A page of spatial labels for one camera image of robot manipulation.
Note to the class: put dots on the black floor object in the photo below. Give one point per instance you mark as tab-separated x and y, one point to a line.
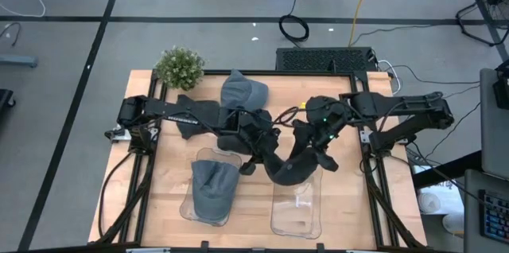
5	100

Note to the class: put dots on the grey floor bar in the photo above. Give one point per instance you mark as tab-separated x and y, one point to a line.
18	61

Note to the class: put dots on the blue-grey baseball cap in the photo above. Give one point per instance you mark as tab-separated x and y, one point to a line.
214	189
242	92

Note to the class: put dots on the small green potted plant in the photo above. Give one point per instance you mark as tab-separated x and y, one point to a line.
181	68

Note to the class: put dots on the black aluminium table frame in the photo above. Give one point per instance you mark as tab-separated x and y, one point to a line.
278	73

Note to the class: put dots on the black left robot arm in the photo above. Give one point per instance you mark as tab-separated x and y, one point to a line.
159	111

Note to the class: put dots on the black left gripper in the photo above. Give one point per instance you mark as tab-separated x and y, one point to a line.
260	135

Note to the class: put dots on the grey flat panel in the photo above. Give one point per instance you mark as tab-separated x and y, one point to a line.
495	141

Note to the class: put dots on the white rounded object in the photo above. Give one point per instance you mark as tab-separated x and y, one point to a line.
429	203
453	223

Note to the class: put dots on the grey desk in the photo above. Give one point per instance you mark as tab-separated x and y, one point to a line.
473	205

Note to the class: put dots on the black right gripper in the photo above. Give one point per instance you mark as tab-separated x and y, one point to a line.
324	147

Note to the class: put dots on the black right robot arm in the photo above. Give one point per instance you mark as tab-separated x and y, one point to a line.
397	103

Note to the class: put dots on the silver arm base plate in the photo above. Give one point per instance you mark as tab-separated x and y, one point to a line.
366	137
119	135

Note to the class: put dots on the keyboard with blue keys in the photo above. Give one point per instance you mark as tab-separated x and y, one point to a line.
497	217

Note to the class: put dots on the black diagonal bar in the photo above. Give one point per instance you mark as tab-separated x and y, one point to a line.
445	169

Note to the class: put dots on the clear plastic tray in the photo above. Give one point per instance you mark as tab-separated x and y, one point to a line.
296	213
216	154

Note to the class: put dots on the black computer case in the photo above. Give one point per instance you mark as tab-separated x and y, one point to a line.
318	60

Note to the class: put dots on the black desk device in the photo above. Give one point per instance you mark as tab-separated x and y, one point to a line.
502	92

